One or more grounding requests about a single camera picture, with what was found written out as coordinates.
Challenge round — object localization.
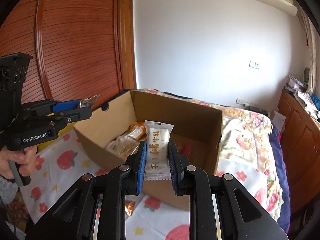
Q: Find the red snack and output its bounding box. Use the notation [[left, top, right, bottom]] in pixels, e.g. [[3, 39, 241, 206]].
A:
[[177, 143, 193, 159]]

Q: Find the teal candy wrapper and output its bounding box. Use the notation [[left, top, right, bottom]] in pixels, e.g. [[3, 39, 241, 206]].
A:
[[125, 200, 136, 217]]

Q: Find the wooden sideboard cabinet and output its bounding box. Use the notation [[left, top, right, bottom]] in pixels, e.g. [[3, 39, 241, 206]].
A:
[[278, 90, 319, 212]]

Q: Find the person left hand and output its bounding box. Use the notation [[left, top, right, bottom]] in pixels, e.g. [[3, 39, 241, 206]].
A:
[[0, 146, 37, 179]]

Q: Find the orange snack packet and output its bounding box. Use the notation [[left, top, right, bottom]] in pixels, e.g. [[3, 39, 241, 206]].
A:
[[126, 122, 146, 140]]

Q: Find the copper foil snack packet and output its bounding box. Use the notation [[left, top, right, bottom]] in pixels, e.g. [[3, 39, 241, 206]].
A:
[[78, 94, 100, 108]]

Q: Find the floral curtain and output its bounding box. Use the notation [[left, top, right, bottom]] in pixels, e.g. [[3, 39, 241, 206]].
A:
[[300, 7, 319, 94]]

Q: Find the wooden door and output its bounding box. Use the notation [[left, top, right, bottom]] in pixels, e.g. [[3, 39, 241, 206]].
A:
[[118, 0, 137, 89]]

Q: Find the floral bed quilt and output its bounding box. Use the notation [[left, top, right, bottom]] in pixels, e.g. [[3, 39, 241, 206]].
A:
[[139, 88, 292, 233]]

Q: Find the long white snack pouch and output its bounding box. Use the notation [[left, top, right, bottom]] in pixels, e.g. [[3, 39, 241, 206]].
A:
[[105, 135, 139, 160]]

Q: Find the white nougat packet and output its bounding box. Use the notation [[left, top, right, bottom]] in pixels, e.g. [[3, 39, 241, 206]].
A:
[[144, 120, 174, 181]]

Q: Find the brown cardboard box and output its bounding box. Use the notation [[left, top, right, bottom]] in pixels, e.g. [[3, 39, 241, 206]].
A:
[[73, 90, 224, 212]]

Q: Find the wooden slatted wardrobe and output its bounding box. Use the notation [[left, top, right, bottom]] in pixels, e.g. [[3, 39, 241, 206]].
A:
[[1, 0, 123, 105]]

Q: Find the strawberry print tablecloth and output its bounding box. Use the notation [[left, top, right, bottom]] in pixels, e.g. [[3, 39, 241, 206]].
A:
[[19, 127, 226, 240]]

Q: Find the wall light switch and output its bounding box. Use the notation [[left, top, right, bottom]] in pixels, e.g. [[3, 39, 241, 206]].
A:
[[249, 61, 260, 69]]

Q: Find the wall power socket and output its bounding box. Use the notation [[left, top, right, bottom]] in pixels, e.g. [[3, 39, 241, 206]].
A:
[[235, 98, 252, 106]]

